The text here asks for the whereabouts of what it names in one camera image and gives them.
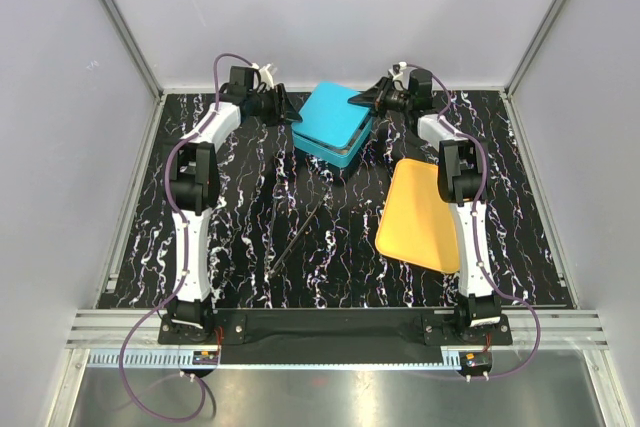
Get teal box lid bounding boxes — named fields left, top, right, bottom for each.
left=292, top=82, right=369, bottom=148

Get teal chocolate box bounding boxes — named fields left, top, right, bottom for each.
left=293, top=119, right=373, bottom=168

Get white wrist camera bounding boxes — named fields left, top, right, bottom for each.
left=389, top=61, right=408, bottom=82
left=251, top=63, right=277, bottom=91

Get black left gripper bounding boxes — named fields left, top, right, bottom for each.
left=247, top=84, right=301, bottom=127

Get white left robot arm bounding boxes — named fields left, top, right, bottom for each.
left=162, top=64, right=302, bottom=343

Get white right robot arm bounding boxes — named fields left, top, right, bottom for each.
left=349, top=61, right=501, bottom=344

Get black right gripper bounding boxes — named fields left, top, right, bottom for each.
left=347, top=77, right=412, bottom=120

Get metal tongs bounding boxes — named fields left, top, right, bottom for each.
left=268, top=186, right=330, bottom=279

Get yellow plastic tray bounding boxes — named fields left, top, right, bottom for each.
left=375, top=158, right=460, bottom=274

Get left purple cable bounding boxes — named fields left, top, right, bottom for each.
left=119, top=52, right=256, bottom=421

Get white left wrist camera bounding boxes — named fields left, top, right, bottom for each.
left=251, top=63, right=277, bottom=91

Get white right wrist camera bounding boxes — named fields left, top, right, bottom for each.
left=389, top=61, right=408, bottom=82

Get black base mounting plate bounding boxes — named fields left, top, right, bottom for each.
left=158, top=308, right=513, bottom=367

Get aluminium slotted rail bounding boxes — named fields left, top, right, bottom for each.
left=64, top=309, right=609, bottom=373

